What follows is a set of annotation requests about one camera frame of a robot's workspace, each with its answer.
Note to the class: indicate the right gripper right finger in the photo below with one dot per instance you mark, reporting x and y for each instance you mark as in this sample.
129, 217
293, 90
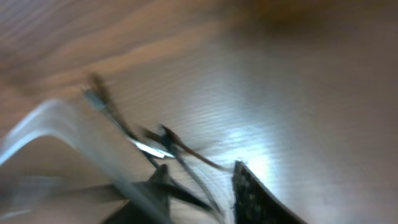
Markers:
255, 203

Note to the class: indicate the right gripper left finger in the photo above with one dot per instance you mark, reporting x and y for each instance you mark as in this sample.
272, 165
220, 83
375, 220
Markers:
148, 203

